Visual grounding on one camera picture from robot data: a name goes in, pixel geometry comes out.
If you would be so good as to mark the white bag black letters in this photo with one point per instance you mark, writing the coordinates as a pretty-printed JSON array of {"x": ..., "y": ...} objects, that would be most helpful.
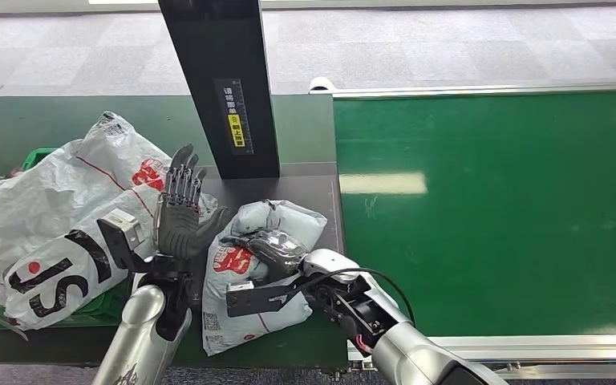
[{"x": 74, "y": 287}]

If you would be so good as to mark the black machine post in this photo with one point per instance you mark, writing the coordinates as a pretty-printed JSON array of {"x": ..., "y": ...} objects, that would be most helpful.
[{"x": 207, "y": 53}]

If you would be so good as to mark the small white courier bag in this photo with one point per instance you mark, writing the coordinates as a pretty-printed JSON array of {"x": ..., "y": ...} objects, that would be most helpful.
[{"x": 228, "y": 329}]

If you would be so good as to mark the yellow label sticker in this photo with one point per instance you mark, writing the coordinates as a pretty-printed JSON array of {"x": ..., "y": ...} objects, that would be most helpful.
[{"x": 236, "y": 130}]

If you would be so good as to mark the green conveyor belt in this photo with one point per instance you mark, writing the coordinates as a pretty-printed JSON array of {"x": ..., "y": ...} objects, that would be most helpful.
[{"x": 499, "y": 212}]

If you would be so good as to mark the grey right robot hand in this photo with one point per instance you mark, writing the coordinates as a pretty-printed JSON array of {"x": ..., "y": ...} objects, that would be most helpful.
[{"x": 279, "y": 252}]

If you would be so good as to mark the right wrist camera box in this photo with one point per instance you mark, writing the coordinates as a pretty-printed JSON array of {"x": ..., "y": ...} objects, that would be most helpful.
[{"x": 255, "y": 303}]

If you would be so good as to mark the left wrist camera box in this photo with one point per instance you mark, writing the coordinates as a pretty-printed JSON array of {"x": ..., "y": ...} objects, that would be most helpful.
[{"x": 124, "y": 228}]

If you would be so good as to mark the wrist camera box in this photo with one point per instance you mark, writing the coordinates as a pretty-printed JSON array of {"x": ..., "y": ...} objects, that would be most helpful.
[
  {"x": 255, "y": 303},
  {"x": 124, "y": 228}
]

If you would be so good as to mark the large white bag red print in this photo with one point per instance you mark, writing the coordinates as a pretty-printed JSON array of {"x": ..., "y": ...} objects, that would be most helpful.
[{"x": 47, "y": 196}]

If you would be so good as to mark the grey scale platform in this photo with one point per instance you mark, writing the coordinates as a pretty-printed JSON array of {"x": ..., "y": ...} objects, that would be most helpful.
[{"x": 308, "y": 196}]

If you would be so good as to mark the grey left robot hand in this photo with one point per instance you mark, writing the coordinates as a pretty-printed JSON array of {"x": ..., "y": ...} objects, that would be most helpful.
[{"x": 178, "y": 228}]

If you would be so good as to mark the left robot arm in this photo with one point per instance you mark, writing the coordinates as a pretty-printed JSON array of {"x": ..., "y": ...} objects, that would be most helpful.
[{"x": 138, "y": 329}]

